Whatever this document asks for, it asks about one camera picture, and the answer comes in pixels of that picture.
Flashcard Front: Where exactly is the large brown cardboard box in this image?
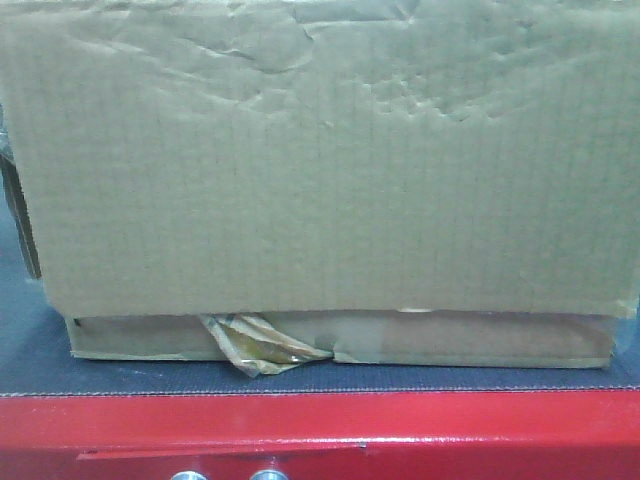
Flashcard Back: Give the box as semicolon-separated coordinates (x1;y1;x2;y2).
1;1;639;318

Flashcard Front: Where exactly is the crumpled yellow packing tape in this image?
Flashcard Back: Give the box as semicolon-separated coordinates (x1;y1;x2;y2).
198;314;334;378

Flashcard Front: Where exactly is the flat cardboard box underneath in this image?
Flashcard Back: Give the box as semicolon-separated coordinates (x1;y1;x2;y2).
65;311;616;369

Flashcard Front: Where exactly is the right silver bolt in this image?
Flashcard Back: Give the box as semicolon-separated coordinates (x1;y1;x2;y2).
250;469;289;480

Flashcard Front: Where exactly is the silver bolt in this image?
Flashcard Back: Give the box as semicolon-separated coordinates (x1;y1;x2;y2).
250;469;289;480
170;470;208;480

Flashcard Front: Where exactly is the left silver bolt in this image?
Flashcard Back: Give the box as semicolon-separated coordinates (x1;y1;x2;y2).
170;470;208;480

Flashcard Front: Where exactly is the red metal table frame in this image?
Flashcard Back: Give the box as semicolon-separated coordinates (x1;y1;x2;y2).
1;390;639;479

